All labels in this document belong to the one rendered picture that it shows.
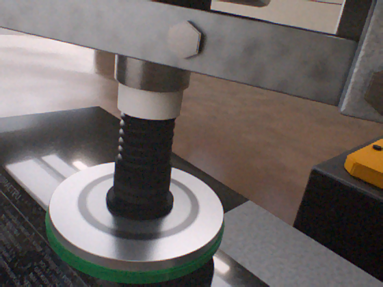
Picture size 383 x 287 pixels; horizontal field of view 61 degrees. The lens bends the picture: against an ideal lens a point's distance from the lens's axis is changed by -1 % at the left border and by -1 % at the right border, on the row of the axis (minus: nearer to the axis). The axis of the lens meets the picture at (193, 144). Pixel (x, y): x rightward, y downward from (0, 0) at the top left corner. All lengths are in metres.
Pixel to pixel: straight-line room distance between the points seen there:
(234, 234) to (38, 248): 0.27
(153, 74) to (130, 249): 0.18
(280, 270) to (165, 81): 0.28
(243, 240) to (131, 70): 0.28
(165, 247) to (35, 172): 0.31
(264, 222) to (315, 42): 0.33
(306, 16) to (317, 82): 6.68
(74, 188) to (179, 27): 0.26
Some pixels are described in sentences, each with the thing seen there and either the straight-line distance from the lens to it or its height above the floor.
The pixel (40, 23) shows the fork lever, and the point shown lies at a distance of 0.35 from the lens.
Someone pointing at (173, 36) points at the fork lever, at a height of 1.07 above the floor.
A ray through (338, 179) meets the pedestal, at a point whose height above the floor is 0.74.
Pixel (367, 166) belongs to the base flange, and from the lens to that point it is 0.96.
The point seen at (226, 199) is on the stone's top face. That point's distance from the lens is 0.56.
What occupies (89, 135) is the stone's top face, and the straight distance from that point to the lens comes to 0.74.
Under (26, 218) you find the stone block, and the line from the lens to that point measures 0.53.
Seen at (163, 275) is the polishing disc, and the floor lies 0.84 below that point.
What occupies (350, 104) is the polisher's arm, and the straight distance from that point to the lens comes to 0.25.
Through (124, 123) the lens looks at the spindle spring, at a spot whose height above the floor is 0.97.
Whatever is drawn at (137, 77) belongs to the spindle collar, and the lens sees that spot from 0.32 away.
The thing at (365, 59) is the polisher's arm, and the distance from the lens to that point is 0.25.
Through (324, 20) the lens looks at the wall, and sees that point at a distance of 6.81.
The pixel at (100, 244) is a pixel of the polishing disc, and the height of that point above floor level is 0.86.
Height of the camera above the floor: 1.09
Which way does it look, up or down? 23 degrees down
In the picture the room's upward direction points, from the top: 9 degrees clockwise
